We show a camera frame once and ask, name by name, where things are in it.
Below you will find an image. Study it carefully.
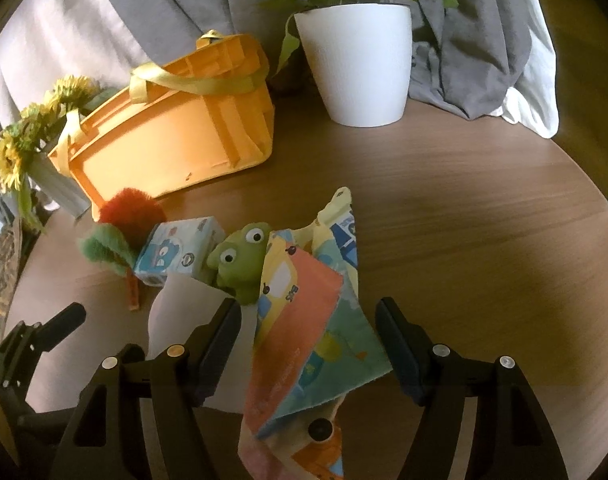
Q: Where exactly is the pale pink curtain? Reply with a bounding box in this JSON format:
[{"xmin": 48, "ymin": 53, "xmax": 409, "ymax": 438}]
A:
[{"xmin": 0, "ymin": 0, "xmax": 152, "ymax": 126}]

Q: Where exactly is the white cloth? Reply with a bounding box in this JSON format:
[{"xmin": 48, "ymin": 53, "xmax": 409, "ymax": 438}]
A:
[{"xmin": 148, "ymin": 275, "xmax": 257, "ymax": 413}]

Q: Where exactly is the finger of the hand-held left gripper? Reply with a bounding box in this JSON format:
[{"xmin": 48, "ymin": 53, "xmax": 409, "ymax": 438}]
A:
[{"xmin": 0, "ymin": 302, "xmax": 87, "ymax": 357}]

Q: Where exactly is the green frog toy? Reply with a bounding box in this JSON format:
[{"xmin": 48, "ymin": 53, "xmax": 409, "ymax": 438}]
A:
[{"xmin": 206, "ymin": 222, "xmax": 273, "ymax": 306}]

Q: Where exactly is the artificial sunflower bouquet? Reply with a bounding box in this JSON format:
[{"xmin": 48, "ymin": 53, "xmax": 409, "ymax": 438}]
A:
[{"xmin": 0, "ymin": 75, "xmax": 119, "ymax": 233}]

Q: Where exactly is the wide grey curtain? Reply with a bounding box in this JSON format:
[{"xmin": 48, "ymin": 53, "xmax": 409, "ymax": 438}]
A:
[{"xmin": 86, "ymin": 0, "xmax": 532, "ymax": 121}]

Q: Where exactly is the colourful printed cloth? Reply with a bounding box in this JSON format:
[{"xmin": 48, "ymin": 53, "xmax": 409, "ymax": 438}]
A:
[{"xmin": 238, "ymin": 186, "xmax": 395, "ymax": 480}]

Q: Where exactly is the brown patterned cloth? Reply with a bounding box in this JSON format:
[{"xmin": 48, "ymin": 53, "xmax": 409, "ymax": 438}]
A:
[{"xmin": 0, "ymin": 220, "xmax": 25, "ymax": 356}]

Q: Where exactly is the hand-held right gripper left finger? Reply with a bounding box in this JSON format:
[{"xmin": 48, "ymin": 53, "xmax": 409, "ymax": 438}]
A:
[{"xmin": 58, "ymin": 297, "xmax": 243, "ymax": 480}]

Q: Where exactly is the white curtain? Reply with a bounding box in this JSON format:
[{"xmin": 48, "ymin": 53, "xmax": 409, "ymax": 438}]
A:
[{"xmin": 494, "ymin": 0, "xmax": 560, "ymax": 140}]

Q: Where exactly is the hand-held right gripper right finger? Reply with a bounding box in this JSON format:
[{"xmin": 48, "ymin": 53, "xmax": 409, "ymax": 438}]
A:
[{"xmin": 375, "ymin": 297, "xmax": 570, "ymax": 480}]

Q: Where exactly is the grey ribbed vase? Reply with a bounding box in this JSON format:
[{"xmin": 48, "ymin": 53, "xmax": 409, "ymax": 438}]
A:
[{"xmin": 26, "ymin": 152, "xmax": 92, "ymax": 221}]

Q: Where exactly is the white plant pot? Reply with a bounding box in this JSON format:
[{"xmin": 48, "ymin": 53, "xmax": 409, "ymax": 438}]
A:
[{"xmin": 294, "ymin": 4, "xmax": 413, "ymax": 128}]

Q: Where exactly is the orange plastic crate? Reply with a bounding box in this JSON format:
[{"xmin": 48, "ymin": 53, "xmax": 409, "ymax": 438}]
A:
[{"xmin": 48, "ymin": 30, "xmax": 275, "ymax": 221}]

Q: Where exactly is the blue and white tissue packet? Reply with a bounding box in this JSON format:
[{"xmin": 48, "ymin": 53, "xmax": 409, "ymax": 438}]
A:
[{"xmin": 134, "ymin": 216, "xmax": 225, "ymax": 287}]

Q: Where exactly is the red and green plush toy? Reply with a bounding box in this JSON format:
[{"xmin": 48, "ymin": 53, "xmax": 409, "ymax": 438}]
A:
[{"xmin": 78, "ymin": 187, "xmax": 167, "ymax": 312}]

